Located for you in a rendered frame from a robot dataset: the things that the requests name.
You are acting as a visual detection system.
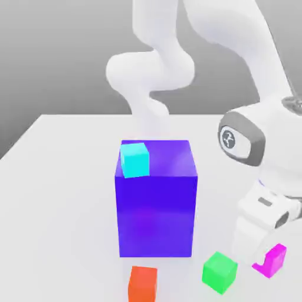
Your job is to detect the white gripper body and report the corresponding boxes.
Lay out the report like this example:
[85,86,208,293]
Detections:
[231,215,285,265]

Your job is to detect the small magenta cube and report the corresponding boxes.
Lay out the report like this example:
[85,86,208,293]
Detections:
[251,243,288,280]

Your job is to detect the small green cube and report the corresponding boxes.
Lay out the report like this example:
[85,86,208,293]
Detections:
[201,251,238,296]

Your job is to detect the small orange cube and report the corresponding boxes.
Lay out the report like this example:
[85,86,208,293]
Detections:
[127,265,158,302]

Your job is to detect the small cyan cube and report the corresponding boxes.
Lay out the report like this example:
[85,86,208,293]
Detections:
[119,142,150,179]

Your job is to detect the large purple box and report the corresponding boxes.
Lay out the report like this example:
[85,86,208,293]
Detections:
[114,139,198,258]

